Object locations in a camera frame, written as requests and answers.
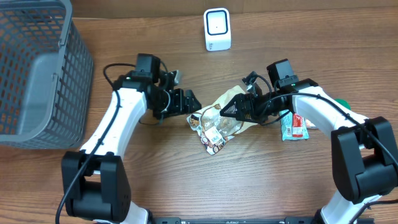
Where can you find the teal wet wipes pack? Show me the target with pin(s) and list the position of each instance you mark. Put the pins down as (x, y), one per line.
(286, 127)

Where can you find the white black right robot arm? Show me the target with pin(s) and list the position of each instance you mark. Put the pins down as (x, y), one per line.
(363, 150)

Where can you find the grey plastic mesh basket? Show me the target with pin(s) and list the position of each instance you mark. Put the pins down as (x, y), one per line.
(46, 76)

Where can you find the beige Pantree snack pouch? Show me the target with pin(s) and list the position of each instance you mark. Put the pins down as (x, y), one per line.
(214, 130)

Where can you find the green lid jar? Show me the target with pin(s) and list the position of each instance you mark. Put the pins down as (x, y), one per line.
(343, 103)

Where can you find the red snack stick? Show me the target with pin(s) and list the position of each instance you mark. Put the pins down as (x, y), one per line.
(297, 125)

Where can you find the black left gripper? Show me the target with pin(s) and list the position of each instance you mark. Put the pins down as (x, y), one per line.
(179, 101)

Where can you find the small orange box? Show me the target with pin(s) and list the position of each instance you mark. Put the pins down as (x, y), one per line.
(309, 124)

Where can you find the white barcode scanner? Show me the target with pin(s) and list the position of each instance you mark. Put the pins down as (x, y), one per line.
(217, 29)

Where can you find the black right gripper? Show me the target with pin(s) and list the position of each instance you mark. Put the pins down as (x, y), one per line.
(249, 107)

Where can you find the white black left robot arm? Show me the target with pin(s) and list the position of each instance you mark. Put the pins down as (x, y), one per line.
(95, 183)

